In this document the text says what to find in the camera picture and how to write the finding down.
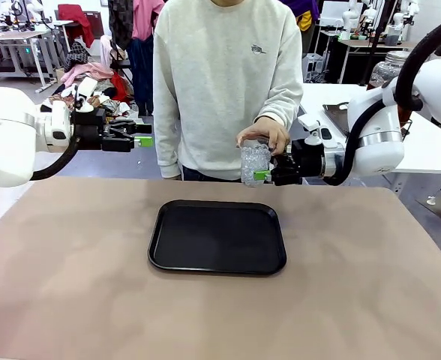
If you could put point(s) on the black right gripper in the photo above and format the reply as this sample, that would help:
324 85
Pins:
306 161

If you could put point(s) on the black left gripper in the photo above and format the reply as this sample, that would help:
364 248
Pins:
89 129

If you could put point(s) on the shorter clear plastic iced cup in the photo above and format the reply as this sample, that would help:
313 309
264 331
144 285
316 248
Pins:
252 161

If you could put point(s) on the person's left forearm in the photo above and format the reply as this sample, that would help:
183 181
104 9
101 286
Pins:
284 108

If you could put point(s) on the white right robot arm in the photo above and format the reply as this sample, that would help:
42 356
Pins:
378 112

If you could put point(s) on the person's right forearm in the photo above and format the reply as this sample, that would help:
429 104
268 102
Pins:
166 142

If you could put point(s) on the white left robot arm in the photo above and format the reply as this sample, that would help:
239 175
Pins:
3 150

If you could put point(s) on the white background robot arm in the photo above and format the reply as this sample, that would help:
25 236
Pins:
350 18
370 15
411 7

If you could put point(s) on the person's left hand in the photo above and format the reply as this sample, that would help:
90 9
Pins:
265 129

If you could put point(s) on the person's right hand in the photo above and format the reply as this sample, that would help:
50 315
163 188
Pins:
171 176

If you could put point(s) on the white crumpled cloth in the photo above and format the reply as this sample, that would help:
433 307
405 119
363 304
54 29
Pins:
126 112

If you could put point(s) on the red cloth in pile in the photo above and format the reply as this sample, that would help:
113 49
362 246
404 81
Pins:
119 88

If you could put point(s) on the navy hanging trousers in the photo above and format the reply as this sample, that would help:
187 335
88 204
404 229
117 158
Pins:
140 75

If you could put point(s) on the person's dark blue jeans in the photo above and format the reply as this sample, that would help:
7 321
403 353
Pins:
209 176

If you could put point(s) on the pink cloth in pile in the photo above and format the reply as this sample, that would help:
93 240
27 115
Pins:
85 71

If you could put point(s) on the dark metal tray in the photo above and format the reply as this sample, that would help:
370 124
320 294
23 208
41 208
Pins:
335 114

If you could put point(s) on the white side table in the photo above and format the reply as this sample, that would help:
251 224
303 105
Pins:
318 93

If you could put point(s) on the black plastic tray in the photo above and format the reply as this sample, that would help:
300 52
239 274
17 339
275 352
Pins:
213 240

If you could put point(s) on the person's grey sweatshirt torso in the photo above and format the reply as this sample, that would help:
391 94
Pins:
220 86

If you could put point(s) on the black white checked cloth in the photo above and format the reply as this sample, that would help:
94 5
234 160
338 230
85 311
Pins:
77 54

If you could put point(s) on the white computer case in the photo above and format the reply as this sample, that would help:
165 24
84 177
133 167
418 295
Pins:
312 67

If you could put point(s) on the dark patterned hanging garment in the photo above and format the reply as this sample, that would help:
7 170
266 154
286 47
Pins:
120 18

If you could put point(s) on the pink hanging garment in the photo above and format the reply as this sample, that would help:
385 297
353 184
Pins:
145 15

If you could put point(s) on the red hanging garment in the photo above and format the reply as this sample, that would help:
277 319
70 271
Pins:
74 17

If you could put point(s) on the background black framed table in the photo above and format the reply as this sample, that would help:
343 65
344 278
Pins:
355 43

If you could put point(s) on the glass tea dispenser jar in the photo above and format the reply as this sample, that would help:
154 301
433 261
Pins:
387 69

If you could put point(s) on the purple and yellow garment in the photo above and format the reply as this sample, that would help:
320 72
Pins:
308 18

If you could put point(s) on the background desk with white legs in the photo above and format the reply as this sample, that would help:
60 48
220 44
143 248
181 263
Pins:
14 35

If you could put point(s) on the dark floor stand plate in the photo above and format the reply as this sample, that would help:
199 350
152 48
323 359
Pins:
430 210

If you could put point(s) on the white board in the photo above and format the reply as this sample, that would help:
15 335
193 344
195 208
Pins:
333 11

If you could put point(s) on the black slanted pole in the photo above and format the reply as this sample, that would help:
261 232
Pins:
378 33

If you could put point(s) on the grey container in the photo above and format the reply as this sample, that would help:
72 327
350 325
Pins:
392 37

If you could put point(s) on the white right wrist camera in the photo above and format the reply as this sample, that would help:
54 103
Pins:
310 125

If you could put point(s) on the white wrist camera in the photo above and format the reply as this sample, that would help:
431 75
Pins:
85 88
310 125

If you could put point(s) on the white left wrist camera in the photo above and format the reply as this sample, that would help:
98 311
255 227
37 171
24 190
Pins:
85 88

